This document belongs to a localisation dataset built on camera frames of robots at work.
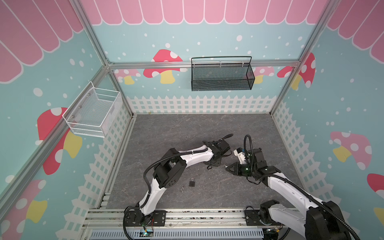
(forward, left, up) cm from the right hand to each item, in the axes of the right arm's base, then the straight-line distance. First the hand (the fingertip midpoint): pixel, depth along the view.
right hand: (226, 168), depth 82 cm
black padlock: (-5, +19, -9) cm, 21 cm away
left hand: (+7, +6, -9) cm, 13 cm away
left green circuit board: (-29, +39, -10) cm, 50 cm away
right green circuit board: (-28, -20, -9) cm, 36 cm away
